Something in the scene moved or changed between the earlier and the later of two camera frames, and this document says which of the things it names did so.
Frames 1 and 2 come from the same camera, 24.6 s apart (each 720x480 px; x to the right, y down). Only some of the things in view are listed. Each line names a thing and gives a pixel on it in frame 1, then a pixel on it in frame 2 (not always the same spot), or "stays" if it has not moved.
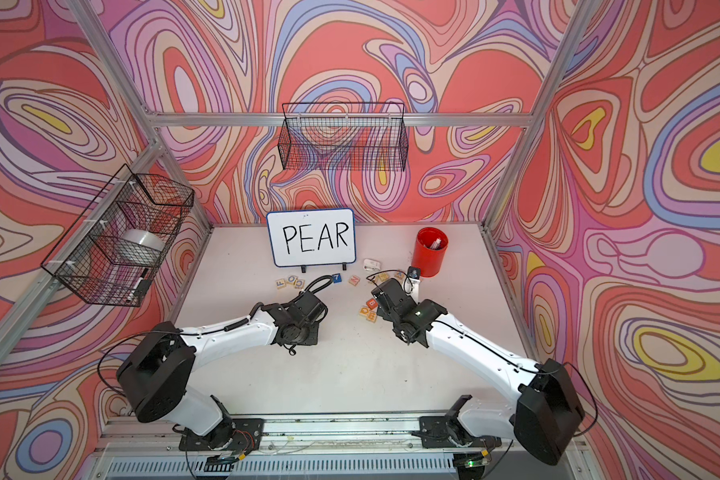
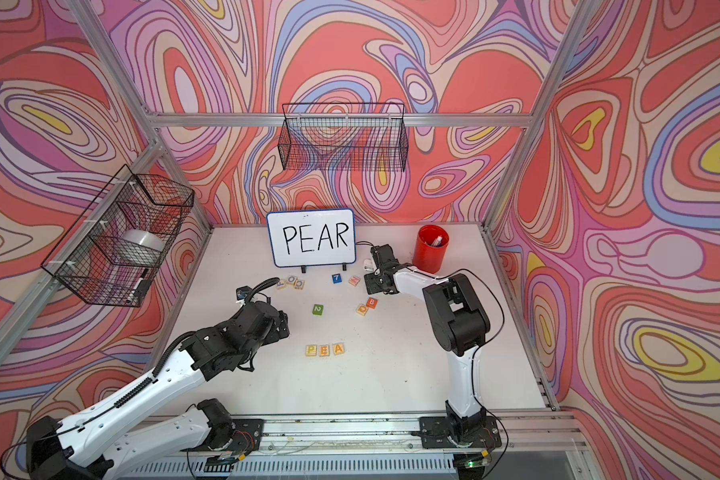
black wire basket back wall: [343, 136] stays
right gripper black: [386, 317] to [371, 283]
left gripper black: [314, 339] to [277, 334]
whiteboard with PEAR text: [312, 237] stays
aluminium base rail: [347, 449] stays
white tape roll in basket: [144, 238] stays
